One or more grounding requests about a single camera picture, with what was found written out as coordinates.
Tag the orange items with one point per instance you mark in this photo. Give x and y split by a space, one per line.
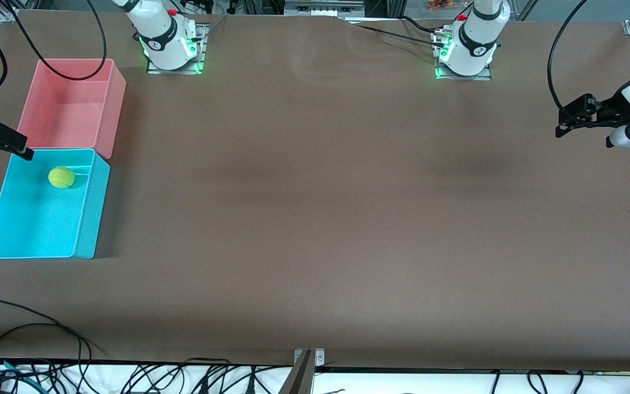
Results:
443 4

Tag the silver metal table bracket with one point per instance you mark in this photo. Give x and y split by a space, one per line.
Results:
319 357

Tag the black power plug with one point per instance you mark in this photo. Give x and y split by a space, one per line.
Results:
204 384
252 384

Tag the grey power strip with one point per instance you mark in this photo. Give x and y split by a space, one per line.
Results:
323 8

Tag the blue plastic bin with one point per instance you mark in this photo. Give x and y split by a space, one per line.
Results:
41 219

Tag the pink plastic bin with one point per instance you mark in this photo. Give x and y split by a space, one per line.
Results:
71 104

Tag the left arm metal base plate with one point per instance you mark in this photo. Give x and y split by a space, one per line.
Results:
484 75

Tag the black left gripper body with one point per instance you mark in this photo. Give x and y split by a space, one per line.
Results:
612 111

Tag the dark metal bar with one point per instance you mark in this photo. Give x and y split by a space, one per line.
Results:
299 377

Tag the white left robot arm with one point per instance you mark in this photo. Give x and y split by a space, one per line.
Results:
473 38

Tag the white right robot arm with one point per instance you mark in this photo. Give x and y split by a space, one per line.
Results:
164 35

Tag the yellow-green tennis ball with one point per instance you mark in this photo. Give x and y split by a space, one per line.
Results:
62 177

